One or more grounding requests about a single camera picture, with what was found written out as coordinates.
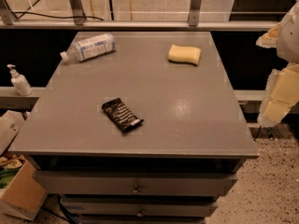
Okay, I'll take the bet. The grey drawer cabinet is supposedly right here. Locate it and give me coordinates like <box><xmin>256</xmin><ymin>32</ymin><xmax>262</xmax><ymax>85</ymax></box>
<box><xmin>10</xmin><ymin>32</ymin><xmax>258</xmax><ymax>224</ymax></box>

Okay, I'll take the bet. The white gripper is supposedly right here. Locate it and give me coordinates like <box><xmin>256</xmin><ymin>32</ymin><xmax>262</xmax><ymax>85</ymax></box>
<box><xmin>256</xmin><ymin>2</ymin><xmax>299</xmax><ymax>128</ymax></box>

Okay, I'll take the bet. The open cardboard box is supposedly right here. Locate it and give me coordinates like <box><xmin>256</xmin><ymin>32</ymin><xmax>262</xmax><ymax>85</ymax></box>
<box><xmin>0</xmin><ymin>161</ymin><xmax>48</xmax><ymax>221</ymax></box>

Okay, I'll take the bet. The clear plastic bottle blue label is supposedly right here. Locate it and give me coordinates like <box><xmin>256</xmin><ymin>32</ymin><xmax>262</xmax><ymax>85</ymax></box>
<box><xmin>60</xmin><ymin>34</ymin><xmax>116</xmax><ymax>63</ymax></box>

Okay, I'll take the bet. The white pump dispenser bottle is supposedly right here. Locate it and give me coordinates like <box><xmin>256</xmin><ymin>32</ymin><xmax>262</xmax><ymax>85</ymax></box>
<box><xmin>7</xmin><ymin>64</ymin><xmax>33</xmax><ymax>96</ymax></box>

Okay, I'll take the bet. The metal railing frame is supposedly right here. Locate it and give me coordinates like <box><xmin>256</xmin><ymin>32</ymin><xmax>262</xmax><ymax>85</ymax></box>
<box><xmin>0</xmin><ymin>0</ymin><xmax>299</xmax><ymax>33</ymax></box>

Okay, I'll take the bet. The black cable on floor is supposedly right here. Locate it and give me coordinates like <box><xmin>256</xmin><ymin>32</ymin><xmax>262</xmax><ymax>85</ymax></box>
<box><xmin>12</xmin><ymin>10</ymin><xmax>105</xmax><ymax>21</ymax></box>

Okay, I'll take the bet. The yellow sponge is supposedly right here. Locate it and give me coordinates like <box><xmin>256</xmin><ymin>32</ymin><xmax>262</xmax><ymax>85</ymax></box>
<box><xmin>168</xmin><ymin>45</ymin><xmax>201</xmax><ymax>65</ymax></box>

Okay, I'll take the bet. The black rxbar chocolate bar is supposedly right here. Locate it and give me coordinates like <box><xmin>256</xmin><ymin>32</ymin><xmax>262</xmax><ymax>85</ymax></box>
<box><xmin>102</xmin><ymin>98</ymin><xmax>143</xmax><ymax>133</ymax></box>

